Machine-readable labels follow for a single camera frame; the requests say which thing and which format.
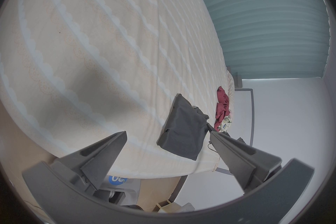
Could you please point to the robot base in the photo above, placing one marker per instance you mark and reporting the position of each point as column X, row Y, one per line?
column 123, row 186

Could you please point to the white printed garment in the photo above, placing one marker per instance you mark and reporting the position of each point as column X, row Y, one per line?
column 225, row 123

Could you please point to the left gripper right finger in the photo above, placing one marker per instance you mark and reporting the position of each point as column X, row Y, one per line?
column 236, row 157

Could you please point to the bed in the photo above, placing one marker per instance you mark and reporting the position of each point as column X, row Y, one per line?
column 99, row 47

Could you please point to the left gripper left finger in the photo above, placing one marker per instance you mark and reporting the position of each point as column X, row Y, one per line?
column 90, row 162

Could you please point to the dark red garment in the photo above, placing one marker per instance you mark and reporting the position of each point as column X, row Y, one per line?
column 222, row 102

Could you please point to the black garment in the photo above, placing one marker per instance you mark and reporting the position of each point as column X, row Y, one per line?
column 183, row 128

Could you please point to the blue-green curtain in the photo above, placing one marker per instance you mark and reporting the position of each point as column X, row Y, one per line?
column 270, row 34

